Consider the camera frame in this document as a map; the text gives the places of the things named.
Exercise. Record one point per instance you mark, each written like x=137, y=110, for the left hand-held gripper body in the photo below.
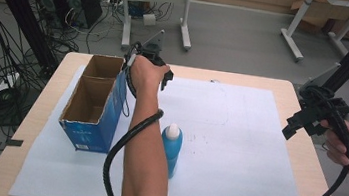
x=152, y=52

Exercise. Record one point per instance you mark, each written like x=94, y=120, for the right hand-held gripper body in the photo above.
x=319, y=105

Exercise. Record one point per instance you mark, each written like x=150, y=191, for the person's left hand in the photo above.
x=145, y=74

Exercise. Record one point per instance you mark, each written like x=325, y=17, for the small white box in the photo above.
x=149, y=19

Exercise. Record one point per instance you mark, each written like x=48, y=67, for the white paper table mat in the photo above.
x=239, y=153

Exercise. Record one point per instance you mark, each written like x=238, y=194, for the blue bottle with white cap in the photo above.
x=171, y=148

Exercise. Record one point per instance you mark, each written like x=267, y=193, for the blue open cardboard box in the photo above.
x=93, y=115

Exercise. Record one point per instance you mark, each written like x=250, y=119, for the white power strip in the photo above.
x=7, y=81

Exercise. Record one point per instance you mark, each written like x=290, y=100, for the grey tape strip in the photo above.
x=14, y=142

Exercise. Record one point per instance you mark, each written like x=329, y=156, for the white metal frame desk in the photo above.
x=320, y=15

